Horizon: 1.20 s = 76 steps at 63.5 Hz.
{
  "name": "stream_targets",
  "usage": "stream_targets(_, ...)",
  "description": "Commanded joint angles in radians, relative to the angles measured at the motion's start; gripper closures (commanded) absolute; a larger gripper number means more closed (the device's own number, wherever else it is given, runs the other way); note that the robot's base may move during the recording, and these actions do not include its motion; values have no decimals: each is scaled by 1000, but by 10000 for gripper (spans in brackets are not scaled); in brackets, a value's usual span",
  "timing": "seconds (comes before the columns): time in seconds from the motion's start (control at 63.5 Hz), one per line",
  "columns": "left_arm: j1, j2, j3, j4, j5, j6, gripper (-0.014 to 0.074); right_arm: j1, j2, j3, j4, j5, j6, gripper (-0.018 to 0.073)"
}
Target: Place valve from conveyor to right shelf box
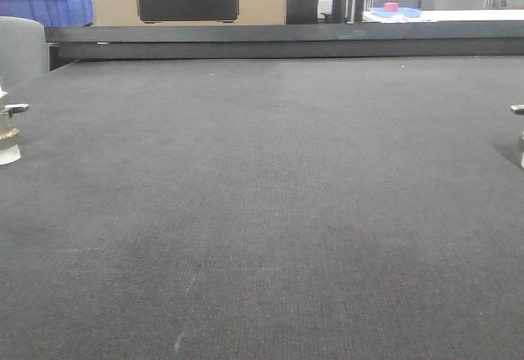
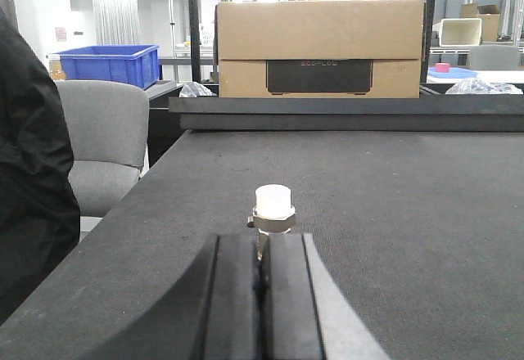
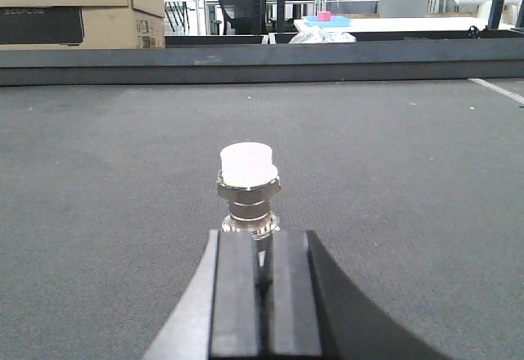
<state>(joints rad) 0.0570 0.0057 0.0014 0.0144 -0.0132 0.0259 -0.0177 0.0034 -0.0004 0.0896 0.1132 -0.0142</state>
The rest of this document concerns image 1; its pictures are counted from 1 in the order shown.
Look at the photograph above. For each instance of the cardboard box with black print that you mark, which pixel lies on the cardboard box with black print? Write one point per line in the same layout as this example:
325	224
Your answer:
250	12

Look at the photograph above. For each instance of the blue tray on table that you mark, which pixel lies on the blue tray on table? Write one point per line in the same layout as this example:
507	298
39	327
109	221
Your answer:
382	12

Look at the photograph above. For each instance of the pink tape roll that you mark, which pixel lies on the pink tape roll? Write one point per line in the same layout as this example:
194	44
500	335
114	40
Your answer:
391	7

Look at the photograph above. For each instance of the blue plastic crate background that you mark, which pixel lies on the blue plastic crate background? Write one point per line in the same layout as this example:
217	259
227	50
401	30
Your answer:
51	13

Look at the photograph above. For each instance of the white background table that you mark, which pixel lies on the white background table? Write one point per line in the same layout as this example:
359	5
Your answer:
462	15

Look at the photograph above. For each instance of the grey office chair left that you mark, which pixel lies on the grey office chair left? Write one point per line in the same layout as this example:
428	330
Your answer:
24	51

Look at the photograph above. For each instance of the black conveyor side rail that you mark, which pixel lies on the black conveyor side rail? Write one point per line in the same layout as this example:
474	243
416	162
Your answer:
361	40

